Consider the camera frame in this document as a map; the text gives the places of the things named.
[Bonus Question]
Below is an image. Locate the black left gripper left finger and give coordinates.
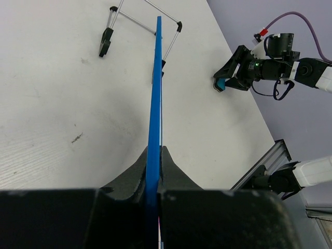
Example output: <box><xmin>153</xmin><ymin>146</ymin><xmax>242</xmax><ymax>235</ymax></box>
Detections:
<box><xmin>1</xmin><ymin>151</ymin><xmax>147</xmax><ymax>248</ymax></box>

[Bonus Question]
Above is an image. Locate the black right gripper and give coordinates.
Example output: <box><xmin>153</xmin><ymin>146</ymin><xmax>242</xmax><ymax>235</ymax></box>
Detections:
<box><xmin>213</xmin><ymin>45</ymin><xmax>265</xmax><ymax>90</ymax></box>

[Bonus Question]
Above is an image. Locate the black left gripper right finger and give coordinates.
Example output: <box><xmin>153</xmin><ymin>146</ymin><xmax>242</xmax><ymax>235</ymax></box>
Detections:
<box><xmin>158</xmin><ymin>147</ymin><xmax>293</xmax><ymax>248</ymax></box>

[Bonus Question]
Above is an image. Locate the blue black eraser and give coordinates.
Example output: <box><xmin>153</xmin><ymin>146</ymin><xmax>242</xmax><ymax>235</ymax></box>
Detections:
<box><xmin>213</xmin><ymin>78</ymin><xmax>227</xmax><ymax>92</ymax></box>

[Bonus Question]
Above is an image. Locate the blue framed whiteboard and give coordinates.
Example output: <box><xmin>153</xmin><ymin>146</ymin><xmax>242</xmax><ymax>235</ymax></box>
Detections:
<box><xmin>145</xmin><ymin>16</ymin><xmax>162</xmax><ymax>248</ymax></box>

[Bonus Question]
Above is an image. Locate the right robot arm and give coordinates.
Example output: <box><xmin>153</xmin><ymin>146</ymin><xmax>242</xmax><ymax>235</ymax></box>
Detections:
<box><xmin>213</xmin><ymin>33</ymin><xmax>331</xmax><ymax>199</ymax></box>

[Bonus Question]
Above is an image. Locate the metal whiteboard stand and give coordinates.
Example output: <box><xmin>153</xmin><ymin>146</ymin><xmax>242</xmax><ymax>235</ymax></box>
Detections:
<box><xmin>99</xmin><ymin>0</ymin><xmax>183</xmax><ymax>70</ymax></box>

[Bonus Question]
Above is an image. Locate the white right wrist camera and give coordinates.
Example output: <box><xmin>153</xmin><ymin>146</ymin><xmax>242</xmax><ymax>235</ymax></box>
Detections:
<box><xmin>251</xmin><ymin>27</ymin><xmax>268</xmax><ymax>59</ymax></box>

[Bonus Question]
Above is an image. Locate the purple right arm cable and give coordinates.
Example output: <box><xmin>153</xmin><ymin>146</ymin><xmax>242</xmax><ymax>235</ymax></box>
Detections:
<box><xmin>264</xmin><ymin>10</ymin><xmax>332</xmax><ymax>64</ymax></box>

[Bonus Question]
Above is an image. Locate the aluminium front rail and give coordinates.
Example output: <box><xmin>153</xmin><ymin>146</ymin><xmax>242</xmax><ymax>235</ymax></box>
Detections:
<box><xmin>231</xmin><ymin>139</ymin><xmax>292</xmax><ymax>190</ymax></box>

